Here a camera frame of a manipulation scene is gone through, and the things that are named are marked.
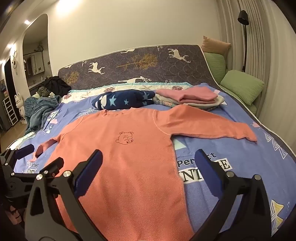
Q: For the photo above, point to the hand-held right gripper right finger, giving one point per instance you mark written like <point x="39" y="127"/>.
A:
<point x="208" y="171"/>

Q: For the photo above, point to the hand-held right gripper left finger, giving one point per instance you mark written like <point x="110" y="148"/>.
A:
<point x="89" y="173"/>

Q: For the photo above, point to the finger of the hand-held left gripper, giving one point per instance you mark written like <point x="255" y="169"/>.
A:
<point x="54" y="164"/>
<point x="24" y="150"/>

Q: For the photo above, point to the orange bear print shirt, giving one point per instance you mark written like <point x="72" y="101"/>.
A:
<point x="127" y="162"/>

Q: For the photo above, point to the black clothes pile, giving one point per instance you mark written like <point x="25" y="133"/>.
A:
<point x="57" y="84"/>

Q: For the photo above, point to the blue printed bed sheet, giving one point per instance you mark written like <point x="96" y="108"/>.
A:
<point x="231" y="143"/>

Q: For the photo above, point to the teal fleece blanket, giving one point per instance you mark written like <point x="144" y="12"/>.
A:
<point x="37" y="111"/>

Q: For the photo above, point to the white shelf rack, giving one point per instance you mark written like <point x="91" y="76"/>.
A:
<point x="10" y="111"/>

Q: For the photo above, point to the white cat figurine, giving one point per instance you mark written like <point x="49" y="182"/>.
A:
<point x="19" y="102"/>

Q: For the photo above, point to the grey green cloth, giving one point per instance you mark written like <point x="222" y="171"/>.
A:
<point x="42" y="91"/>

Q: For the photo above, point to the pink folded garment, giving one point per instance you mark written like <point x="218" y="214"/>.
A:
<point x="189" y="93"/>

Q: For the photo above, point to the navy star print blanket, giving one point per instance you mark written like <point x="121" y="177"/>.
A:
<point x="122" y="99"/>

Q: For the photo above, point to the green pillow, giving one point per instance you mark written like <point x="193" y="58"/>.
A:
<point x="240" y="85"/>
<point x="214" y="64"/>

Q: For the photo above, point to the dark deer print mattress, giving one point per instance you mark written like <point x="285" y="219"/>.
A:
<point x="138" y="62"/>

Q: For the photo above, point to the beige pleated curtain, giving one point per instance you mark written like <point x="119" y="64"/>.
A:
<point x="261" y="58"/>

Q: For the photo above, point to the tan pillow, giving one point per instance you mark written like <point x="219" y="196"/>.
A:
<point x="214" y="45"/>

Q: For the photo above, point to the black floor lamp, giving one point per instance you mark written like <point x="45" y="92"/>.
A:
<point x="243" y="17"/>

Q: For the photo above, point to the wall cabinet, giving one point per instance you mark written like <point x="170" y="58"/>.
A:
<point x="34" y="62"/>

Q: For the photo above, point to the deer wall decoration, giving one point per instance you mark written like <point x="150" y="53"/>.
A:
<point x="14" y="61"/>

